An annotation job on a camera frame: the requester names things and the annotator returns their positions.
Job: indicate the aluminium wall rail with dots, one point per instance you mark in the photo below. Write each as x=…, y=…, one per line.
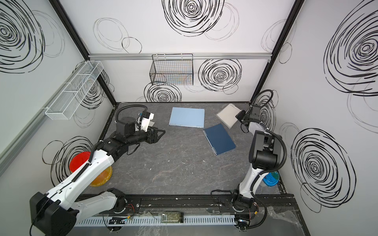
x=181, y=56

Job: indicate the green circuit box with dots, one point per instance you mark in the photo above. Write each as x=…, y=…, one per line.
x=172, y=217

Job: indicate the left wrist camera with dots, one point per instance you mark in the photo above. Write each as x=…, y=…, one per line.
x=146, y=121

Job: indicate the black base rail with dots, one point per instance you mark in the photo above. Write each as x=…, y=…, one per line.
x=222, y=203

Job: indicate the red lid yellow jar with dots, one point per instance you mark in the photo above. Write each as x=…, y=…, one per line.
x=83, y=157

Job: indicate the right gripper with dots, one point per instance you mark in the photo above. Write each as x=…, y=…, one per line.
x=240, y=114

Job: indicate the black wire basket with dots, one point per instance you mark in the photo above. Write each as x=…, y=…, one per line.
x=175, y=72

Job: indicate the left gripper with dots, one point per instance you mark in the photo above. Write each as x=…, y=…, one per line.
x=155, y=138

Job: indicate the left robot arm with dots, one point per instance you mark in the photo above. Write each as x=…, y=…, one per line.
x=57, y=211

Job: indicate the dark blue notebook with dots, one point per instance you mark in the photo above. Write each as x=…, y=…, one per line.
x=219, y=139

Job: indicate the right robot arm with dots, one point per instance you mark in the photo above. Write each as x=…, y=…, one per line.
x=267, y=154

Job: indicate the white wire shelf basket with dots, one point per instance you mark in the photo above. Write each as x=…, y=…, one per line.
x=74, y=91

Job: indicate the white slotted cable duct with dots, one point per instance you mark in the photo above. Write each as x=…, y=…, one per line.
x=188, y=220

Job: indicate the light blue notebook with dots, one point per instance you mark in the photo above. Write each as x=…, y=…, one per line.
x=187, y=117

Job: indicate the white lined spiral notebook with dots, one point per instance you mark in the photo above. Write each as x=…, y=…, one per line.
x=228, y=115

